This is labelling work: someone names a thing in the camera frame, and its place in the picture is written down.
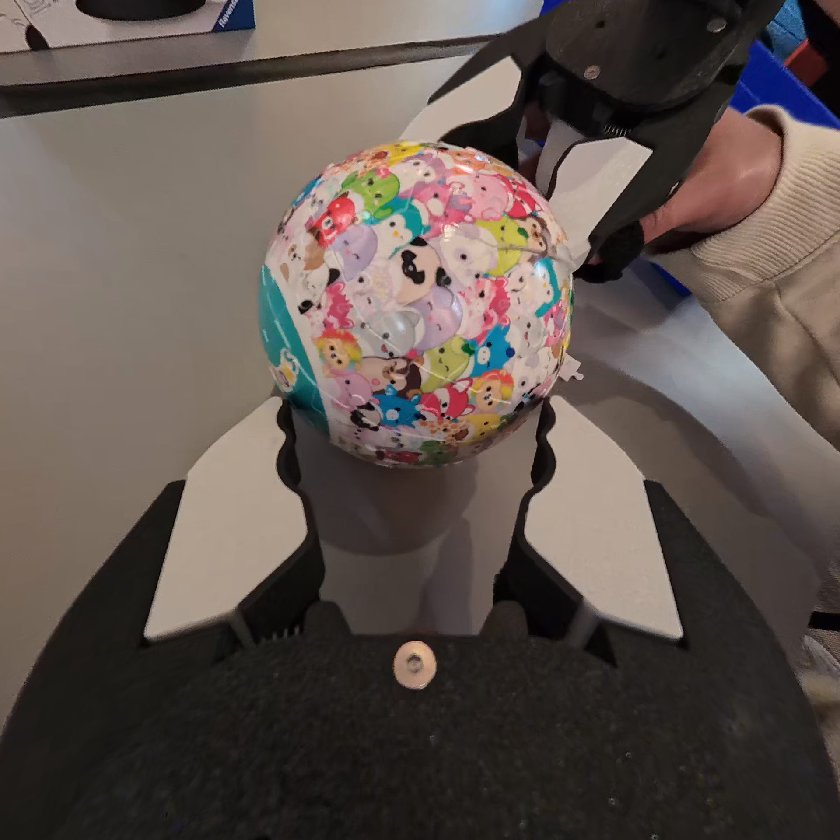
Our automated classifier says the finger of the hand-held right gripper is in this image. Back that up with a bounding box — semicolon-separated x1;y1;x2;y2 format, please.
401;56;526;169
536;119;655;270

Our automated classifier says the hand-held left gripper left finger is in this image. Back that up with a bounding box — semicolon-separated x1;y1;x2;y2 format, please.
145;401;325;644

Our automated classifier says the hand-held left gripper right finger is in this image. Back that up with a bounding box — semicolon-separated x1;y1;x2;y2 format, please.
497;401;685;647

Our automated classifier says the colourful puzzle ball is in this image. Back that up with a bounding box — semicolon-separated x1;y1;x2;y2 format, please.
259;142;574;467

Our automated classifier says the person's right forearm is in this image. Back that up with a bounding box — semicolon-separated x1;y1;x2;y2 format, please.
650;105;840;447

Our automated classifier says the puzzle box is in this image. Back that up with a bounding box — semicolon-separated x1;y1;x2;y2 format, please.
0;0;258;53

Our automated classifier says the person's right hand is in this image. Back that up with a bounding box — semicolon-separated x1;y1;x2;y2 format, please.
640;108;784;257

